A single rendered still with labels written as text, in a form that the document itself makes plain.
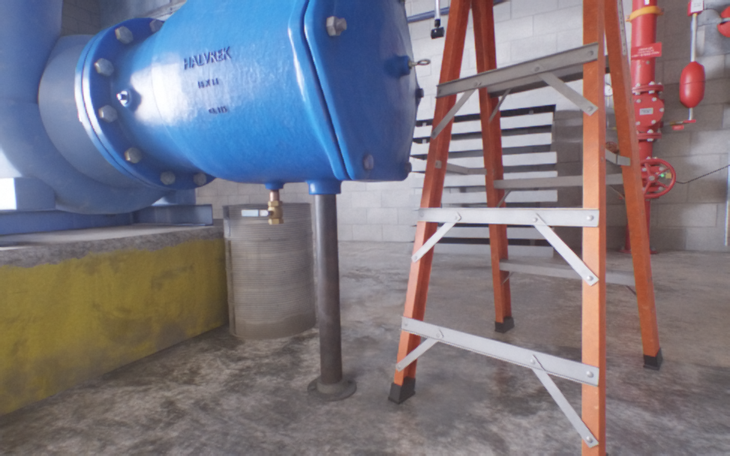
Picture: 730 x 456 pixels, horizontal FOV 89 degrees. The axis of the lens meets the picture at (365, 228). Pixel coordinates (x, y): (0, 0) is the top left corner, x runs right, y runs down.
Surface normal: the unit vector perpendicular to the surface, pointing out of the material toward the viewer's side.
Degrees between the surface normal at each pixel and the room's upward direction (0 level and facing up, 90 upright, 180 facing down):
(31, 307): 90
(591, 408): 79
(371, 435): 0
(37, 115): 90
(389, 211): 90
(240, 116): 119
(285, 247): 90
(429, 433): 0
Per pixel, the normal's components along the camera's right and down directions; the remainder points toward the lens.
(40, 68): 0.98, 0.07
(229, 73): -0.42, 0.24
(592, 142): -0.69, -0.11
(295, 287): 0.68, 0.04
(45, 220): 0.90, 0.01
